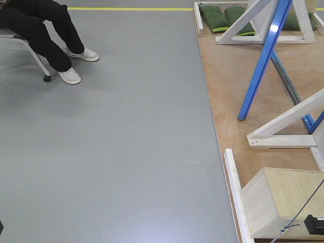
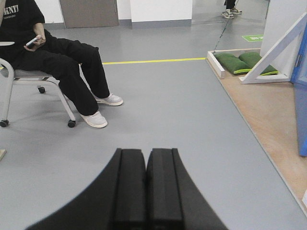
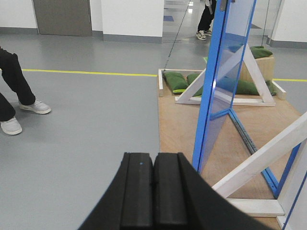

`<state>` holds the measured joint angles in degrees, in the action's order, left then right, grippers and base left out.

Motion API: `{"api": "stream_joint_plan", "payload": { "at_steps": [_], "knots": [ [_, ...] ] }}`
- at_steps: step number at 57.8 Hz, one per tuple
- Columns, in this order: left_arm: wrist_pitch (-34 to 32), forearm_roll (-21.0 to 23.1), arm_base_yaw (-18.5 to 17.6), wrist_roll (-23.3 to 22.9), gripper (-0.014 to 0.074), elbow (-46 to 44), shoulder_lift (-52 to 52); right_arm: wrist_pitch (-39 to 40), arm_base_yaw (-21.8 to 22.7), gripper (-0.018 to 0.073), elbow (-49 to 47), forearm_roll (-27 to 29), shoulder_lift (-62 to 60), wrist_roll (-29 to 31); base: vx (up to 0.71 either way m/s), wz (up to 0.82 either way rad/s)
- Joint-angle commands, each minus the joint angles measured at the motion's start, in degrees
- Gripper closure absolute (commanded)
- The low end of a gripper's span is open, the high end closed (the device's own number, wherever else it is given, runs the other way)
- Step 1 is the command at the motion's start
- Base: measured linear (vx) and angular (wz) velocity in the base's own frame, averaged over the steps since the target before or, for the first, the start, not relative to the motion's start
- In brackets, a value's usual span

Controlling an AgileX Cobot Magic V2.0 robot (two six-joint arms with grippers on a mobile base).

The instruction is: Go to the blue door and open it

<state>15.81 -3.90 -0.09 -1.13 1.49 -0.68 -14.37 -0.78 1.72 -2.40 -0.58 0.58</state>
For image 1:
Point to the blue door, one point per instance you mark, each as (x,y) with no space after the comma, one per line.
(268,53)

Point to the white shoe on right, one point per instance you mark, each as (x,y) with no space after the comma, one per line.
(87,55)

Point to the white shoe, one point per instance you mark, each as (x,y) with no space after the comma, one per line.
(70,76)
(87,55)

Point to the white shoe on left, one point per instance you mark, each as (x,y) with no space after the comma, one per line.
(70,76)

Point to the near white wooden brace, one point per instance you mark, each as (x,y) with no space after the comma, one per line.
(266,137)

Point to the left green sandbag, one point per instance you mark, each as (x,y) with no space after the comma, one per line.
(214,18)

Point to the light wooden box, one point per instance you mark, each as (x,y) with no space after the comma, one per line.
(274,197)

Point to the white triangular wooden brace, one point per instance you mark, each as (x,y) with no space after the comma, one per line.
(259,14)

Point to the right green sandbag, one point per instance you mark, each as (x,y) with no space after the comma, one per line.
(293,25)

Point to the seated person in black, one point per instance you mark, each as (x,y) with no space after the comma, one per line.
(25,18)

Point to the grey rolling chair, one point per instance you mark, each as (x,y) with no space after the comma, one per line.
(10,36)

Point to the black object at edge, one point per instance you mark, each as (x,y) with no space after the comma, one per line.
(1,227)

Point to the white wooden edge rail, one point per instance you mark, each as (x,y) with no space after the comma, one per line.
(198,19)

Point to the far white wooden rail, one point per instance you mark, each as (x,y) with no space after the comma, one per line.
(223,5)

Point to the near white edge rail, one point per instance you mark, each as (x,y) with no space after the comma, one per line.
(235,188)

